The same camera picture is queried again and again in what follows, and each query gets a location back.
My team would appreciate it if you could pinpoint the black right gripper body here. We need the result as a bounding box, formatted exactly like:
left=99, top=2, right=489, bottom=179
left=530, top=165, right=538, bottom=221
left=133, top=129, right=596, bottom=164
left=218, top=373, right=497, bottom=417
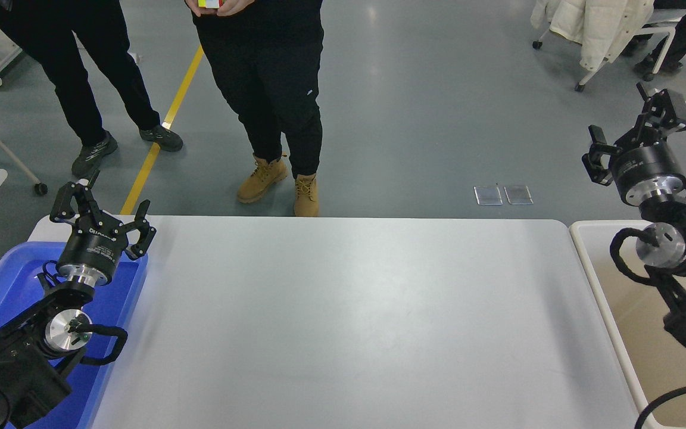
left=610, top=139, right=686, bottom=195

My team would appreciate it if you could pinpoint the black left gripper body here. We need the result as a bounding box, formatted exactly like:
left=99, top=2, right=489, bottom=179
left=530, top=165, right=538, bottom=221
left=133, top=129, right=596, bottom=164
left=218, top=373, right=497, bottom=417
left=57, top=218, right=125, bottom=279

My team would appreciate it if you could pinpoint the large pale plastic bin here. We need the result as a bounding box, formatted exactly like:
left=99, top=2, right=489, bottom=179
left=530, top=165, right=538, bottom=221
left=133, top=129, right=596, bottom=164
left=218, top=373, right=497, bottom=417
left=569, top=220, right=686, bottom=429

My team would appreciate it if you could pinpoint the white wheeled chair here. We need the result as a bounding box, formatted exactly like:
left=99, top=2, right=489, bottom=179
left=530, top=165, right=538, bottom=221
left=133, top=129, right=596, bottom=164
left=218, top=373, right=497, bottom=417
left=532, top=8, right=686, bottom=93

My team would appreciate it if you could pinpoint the person with tan boots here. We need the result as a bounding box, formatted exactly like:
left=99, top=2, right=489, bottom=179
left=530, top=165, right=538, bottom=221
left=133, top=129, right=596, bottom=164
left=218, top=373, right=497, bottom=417
left=185, top=0, right=325, bottom=218

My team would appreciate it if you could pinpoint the cream padded jacket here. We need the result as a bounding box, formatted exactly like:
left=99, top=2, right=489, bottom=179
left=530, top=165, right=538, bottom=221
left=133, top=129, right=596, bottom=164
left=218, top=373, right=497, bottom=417
left=531, top=0, right=656, bottom=73

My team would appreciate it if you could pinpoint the grey wheeled chair base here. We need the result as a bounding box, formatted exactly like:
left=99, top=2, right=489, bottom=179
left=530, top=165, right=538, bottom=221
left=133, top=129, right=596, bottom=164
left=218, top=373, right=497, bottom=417
left=0, top=115, right=49, bottom=197

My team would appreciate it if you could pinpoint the person's left hand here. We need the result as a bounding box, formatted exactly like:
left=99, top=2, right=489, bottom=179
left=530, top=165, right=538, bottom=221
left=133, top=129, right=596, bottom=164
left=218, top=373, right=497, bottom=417
left=217, top=0, right=255, bottom=17

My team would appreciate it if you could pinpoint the person with grey shoes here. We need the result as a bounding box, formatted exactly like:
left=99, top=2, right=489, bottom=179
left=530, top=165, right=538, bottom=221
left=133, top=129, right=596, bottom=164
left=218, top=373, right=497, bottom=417
left=0, top=0, right=184, bottom=179

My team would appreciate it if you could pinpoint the blue plastic tray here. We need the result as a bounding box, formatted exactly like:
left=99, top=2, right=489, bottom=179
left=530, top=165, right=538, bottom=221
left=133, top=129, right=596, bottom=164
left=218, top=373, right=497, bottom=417
left=0, top=241, right=149, bottom=429

